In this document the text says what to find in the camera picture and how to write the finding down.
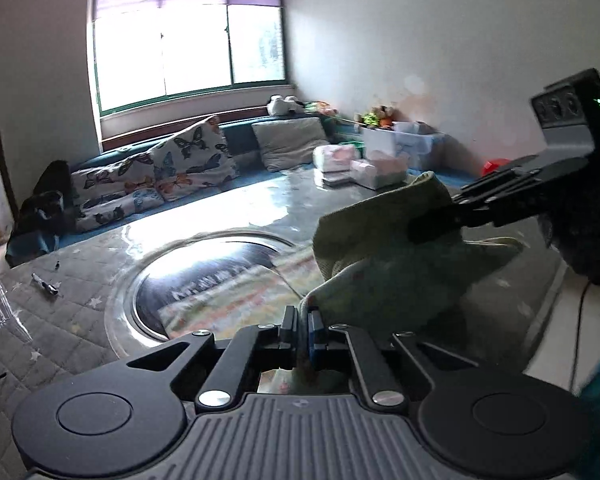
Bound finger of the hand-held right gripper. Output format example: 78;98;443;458
452;154;593;202
409;187;551;244

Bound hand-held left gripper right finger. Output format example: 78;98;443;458
307;310;477;407

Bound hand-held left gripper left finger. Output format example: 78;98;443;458
127;305;301;408

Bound pale green floral garment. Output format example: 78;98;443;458
157;171;526;396

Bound red object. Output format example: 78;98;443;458
481;159;514;177

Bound large clear storage box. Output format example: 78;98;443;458
360;121;447;171

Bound small flat box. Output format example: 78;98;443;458
316;170;354;189

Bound round black hotplate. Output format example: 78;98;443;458
130;240;295;347

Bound pink tissue pack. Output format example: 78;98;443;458
313;144;366;174

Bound brown plush toy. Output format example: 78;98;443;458
355;105;396;129

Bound grey pillow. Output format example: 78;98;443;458
252;117;330;174

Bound white and black plush toy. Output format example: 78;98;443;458
267;95;306;116

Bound teal sofa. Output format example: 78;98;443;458
5;110;482;267

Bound square butterfly print pillow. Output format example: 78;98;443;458
152;116;239;204

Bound long butterfly print pillow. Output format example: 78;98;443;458
71;152;167;234

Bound grey quilted star table cover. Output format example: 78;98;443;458
0;165;570;441

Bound black marker pen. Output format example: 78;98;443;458
31;273;61;296

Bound black bag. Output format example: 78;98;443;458
6;160;77;256

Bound green framed window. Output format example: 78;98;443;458
91;0;287;116

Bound black cable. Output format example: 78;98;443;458
571;280;594;397

